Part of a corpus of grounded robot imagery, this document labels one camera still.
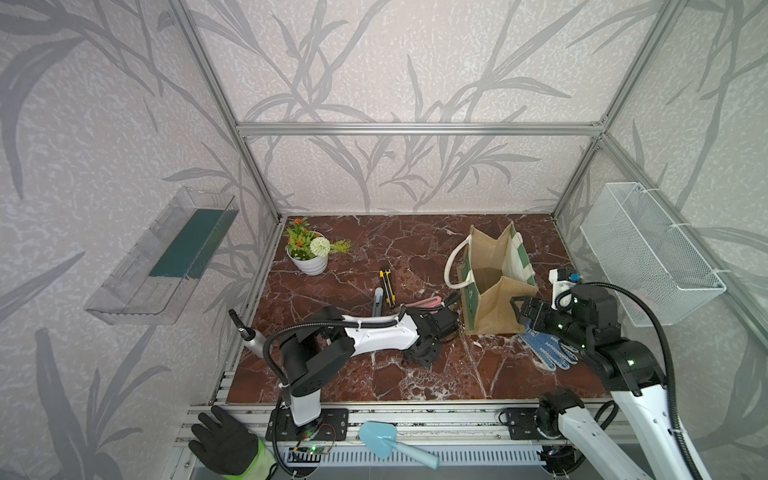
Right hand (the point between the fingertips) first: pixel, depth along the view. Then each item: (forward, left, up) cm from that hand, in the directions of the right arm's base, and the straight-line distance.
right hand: (522, 300), depth 72 cm
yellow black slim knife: (+13, +33, -21) cm, 41 cm away
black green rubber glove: (-27, +71, -21) cm, 79 cm away
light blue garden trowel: (-26, +35, -22) cm, 48 cm away
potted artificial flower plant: (+22, +58, -7) cm, 63 cm away
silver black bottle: (-4, +68, -10) cm, 69 cm away
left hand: (-6, +23, -22) cm, 33 cm away
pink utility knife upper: (+11, +21, -21) cm, 32 cm away
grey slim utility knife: (+11, +37, -21) cm, 44 cm away
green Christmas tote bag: (+20, 0, -19) cm, 28 cm away
